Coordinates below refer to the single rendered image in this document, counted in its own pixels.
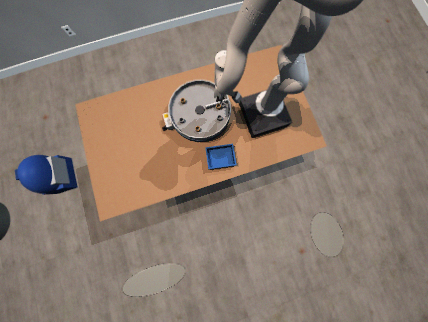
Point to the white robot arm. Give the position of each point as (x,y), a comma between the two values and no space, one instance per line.
(293,72)

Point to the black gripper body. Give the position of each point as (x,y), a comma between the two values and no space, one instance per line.
(216,93)

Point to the blue open crate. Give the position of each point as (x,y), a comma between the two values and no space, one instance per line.
(220,156)

